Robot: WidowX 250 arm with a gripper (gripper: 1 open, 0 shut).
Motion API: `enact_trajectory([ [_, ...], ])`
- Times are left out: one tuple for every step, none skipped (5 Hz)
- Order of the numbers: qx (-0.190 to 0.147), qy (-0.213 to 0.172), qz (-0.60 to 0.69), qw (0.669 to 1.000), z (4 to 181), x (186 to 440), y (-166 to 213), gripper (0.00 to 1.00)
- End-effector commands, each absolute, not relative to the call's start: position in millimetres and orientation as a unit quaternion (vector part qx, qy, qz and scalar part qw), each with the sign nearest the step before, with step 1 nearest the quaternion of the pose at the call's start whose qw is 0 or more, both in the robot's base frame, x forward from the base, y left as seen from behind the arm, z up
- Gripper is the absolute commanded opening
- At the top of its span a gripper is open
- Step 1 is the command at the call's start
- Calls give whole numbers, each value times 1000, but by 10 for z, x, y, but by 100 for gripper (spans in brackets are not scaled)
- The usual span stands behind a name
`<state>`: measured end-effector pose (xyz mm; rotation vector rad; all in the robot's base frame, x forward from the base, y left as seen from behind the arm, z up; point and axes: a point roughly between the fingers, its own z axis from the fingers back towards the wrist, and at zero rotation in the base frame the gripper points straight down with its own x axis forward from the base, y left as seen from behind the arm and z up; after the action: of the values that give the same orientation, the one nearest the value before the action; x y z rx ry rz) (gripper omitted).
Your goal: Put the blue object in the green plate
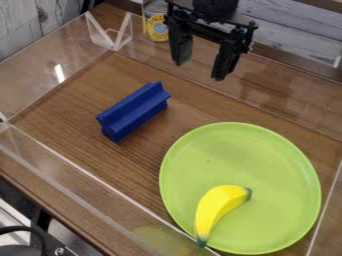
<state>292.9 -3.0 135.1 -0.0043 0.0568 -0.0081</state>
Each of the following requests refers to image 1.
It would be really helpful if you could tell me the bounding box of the yellow toy banana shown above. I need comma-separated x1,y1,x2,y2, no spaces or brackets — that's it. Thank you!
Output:
193,185,252,248

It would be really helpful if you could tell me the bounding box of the clear acrylic corner bracket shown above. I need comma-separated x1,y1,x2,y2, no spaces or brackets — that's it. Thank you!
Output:
85,12,132,52

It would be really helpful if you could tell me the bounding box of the clear acrylic front wall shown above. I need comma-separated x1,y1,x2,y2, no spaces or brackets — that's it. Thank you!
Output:
0,122,220,256

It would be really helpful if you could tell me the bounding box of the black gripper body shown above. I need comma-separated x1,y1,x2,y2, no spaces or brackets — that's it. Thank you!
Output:
165,0,257,53

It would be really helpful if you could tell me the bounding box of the black cable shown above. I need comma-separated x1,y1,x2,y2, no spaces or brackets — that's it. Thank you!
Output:
0,225,45,256

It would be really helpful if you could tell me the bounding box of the black metal table frame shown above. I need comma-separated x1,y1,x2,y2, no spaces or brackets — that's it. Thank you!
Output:
0,178,102,256

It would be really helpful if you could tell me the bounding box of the yellow labelled can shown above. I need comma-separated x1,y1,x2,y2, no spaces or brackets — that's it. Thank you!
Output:
141,0,168,42

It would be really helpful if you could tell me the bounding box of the green plate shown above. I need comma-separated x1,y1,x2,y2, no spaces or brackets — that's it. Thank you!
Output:
158,122,321,255

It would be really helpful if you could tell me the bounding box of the blue star-profile block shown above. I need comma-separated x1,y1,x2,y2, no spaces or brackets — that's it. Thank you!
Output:
96,81,170,142

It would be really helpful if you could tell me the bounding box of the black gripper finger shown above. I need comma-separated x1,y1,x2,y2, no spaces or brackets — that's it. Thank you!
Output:
210,39,240,81
168,18,193,66

